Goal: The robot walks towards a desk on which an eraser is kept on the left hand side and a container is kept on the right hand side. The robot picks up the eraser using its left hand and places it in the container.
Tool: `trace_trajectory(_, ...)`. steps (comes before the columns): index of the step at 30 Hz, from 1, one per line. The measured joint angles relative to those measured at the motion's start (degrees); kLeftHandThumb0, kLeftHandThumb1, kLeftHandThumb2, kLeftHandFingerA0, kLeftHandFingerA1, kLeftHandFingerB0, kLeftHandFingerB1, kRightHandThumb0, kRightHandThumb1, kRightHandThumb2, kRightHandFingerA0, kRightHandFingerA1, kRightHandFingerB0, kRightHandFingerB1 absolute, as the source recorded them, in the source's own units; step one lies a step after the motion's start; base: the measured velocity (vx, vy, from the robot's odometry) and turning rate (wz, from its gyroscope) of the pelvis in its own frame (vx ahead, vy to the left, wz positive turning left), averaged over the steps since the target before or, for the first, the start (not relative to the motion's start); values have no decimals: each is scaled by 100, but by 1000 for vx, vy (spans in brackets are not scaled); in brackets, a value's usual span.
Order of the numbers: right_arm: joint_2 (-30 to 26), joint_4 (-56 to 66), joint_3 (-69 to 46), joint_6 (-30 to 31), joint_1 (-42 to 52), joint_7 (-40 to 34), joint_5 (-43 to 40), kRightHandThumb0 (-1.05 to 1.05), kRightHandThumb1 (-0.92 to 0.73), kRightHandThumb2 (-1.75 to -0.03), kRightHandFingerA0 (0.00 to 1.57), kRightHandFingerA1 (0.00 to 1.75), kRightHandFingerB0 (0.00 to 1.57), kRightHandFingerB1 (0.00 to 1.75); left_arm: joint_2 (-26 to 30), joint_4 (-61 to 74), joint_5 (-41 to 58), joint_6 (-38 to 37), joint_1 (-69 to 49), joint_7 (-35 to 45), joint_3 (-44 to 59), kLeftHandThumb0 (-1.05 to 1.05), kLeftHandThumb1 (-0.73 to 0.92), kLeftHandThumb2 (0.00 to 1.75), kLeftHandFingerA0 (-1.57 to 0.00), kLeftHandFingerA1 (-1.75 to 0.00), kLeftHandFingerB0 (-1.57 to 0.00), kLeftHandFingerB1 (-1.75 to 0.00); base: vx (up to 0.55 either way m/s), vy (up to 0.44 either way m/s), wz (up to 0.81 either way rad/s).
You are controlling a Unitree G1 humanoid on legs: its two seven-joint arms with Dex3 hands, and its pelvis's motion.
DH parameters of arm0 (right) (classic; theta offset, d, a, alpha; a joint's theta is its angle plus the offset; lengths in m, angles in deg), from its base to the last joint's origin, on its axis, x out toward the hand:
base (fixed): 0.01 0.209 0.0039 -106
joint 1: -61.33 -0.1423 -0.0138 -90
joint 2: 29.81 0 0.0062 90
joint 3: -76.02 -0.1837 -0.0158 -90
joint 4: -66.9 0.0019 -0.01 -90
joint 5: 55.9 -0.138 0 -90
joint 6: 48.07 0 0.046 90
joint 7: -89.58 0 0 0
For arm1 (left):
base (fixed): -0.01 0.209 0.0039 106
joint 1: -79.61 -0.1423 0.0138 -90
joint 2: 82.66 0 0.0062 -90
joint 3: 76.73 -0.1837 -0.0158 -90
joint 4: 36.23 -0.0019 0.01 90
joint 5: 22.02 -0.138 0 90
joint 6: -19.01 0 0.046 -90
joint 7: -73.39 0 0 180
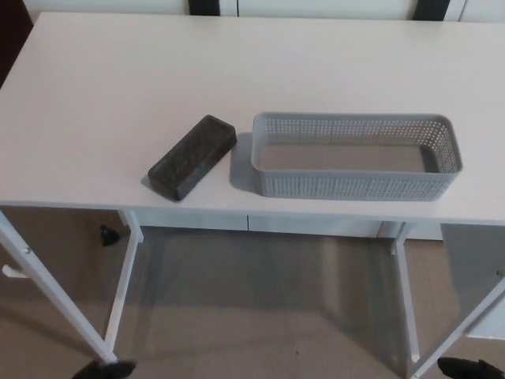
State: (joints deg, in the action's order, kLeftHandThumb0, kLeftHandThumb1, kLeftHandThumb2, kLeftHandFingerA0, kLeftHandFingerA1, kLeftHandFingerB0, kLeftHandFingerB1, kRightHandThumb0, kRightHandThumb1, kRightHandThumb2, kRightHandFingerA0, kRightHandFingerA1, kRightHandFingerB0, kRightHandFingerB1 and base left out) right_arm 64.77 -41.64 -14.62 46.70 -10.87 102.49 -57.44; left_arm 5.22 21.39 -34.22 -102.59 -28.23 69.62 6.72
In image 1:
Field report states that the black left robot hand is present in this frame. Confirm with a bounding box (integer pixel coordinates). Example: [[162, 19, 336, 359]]
[[80, 358, 137, 379]]

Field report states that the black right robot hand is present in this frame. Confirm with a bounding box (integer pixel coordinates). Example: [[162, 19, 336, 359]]
[[437, 356, 505, 379]]

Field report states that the dark grey felt eraser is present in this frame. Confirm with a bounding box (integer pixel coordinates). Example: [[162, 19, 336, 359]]
[[148, 114, 238, 204]]

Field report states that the white hook on desk leg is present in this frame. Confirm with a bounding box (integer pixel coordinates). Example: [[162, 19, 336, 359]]
[[1, 264, 28, 280]]

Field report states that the white desk with metal legs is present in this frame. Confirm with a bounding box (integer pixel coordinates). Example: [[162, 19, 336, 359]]
[[0, 11, 505, 379]]

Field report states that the small black floor object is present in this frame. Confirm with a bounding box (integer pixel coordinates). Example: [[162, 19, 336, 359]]
[[99, 223, 119, 247]]

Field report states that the grey perforated plastic basket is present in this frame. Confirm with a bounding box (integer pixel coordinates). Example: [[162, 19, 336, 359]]
[[250, 111, 464, 201]]

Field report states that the dark brown door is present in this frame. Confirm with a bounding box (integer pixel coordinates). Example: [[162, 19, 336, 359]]
[[0, 0, 32, 86]]

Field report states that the black vertical panel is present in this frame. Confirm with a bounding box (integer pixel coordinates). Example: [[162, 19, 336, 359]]
[[187, 0, 222, 17], [412, 0, 453, 21]]

